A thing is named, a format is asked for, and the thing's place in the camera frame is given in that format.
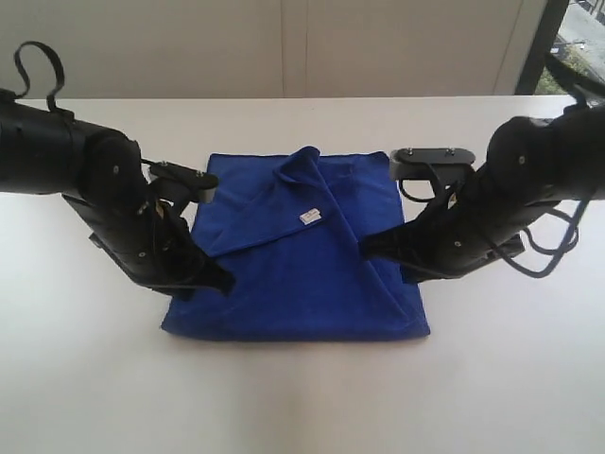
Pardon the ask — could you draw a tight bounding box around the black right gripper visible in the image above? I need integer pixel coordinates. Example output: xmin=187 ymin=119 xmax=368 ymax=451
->
xmin=359 ymin=177 xmax=525 ymax=283

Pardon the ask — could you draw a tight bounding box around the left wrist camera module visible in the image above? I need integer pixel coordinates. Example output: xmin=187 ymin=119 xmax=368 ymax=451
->
xmin=146 ymin=161 xmax=219 ymax=203

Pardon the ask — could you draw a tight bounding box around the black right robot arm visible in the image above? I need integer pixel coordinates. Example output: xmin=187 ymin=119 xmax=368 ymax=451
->
xmin=359 ymin=105 xmax=604 ymax=283

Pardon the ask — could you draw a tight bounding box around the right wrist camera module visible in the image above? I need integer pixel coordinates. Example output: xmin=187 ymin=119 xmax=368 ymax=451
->
xmin=389 ymin=148 xmax=475 ymax=184

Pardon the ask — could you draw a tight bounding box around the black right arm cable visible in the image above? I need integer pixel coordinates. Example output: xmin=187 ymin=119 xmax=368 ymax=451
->
xmin=491 ymin=198 xmax=592 ymax=280

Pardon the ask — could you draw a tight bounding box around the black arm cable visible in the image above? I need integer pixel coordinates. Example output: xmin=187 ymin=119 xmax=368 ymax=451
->
xmin=12 ymin=41 xmax=66 ymax=114
xmin=491 ymin=198 xmax=592 ymax=280

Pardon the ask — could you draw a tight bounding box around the green tree outside window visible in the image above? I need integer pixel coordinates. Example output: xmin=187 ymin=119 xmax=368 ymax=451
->
xmin=534 ymin=50 xmax=591 ymax=96

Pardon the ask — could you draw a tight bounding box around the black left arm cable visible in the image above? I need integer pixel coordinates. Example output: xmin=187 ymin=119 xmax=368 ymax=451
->
xmin=12 ymin=41 xmax=66 ymax=114

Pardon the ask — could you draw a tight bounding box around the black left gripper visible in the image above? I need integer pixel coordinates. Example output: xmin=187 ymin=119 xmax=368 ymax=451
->
xmin=63 ymin=192 xmax=236 ymax=301

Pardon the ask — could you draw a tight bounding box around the black window frame post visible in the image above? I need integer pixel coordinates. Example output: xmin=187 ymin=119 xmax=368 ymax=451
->
xmin=514 ymin=0 xmax=569 ymax=96

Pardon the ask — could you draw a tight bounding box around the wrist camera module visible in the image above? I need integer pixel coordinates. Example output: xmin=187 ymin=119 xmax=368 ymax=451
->
xmin=146 ymin=161 xmax=219 ymax=203
xmin=389 ymin=148 xmax=475 ymax=184

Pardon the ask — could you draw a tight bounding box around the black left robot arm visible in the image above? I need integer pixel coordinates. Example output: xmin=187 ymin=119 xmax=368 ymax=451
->
xmin=1 ymin=90 xmax=235 ymax=300

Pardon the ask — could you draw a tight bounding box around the blue microfiber towel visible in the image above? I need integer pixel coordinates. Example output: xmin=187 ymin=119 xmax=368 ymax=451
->
xmin=162 ymin=147 xmax=430 ymax=341

